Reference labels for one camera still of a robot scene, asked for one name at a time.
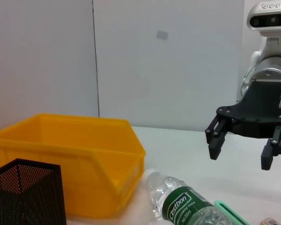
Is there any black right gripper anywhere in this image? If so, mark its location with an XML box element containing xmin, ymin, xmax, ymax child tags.
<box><xmin>205</xmin><ymin>79</ymin><xmax>281</xmax><ymax>170</ymax></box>

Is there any clear water bottle green label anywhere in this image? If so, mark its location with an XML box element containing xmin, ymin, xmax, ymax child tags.
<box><xmin>144</xmin><ymin>168</ymin><xmax>235</xmax><ymax>225</ymax></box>

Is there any mint green utility knife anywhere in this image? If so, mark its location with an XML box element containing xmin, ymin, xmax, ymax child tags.
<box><xmin>214</xmin><ymin>200</ymin><xmax>250</xmax><ymax>225</ymax></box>

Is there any beige eraser with barcode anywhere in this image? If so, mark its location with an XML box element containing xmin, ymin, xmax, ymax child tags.
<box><xmin>259</xmin><ymin>217</ymin><xmax>281</xmax><ymax>225</ymax></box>

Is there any black mesh pen holder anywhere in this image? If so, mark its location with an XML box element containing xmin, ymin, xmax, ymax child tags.
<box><xmin>0</xmin><ymin>158</ymin><xmax>67</xmax><ymax>225</ymax></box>

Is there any yellow plastic storage bin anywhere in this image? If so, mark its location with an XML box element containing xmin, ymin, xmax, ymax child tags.
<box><xmin>0</xmin><ymin>113</ymin><xmax>146</xmax><ymax>218</ymax></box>

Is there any grey wall label sticker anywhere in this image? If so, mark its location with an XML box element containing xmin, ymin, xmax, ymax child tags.
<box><xmin>155</xmin><ymin>30</ymin><xmax>169</xmax><ymax>40</ymax></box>

